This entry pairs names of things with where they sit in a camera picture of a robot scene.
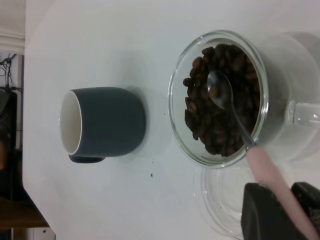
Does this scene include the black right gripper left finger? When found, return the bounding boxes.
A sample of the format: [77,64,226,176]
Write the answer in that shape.
[240,182,305,240]

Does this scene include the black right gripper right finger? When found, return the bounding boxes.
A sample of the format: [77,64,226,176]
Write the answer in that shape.
[291,181,320,227]

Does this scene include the pink-handled metal spoon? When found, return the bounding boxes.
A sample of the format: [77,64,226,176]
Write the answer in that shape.
[206,69,320,240]

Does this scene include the dark grey ceramic mug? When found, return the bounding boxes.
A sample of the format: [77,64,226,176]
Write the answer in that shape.
[58,86,147,164]

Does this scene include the roasted coffee beans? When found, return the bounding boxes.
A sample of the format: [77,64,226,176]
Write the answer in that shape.
[183,43,261,158]

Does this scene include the clear glass saucer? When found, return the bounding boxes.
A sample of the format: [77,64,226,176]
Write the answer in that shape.
[193,163,253,238]

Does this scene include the clear double-wall glass cup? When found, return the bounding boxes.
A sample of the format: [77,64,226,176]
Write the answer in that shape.
[167,29,320,170]

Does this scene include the black cable tangle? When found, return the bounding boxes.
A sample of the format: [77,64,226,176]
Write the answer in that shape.
[0,53,23,92]

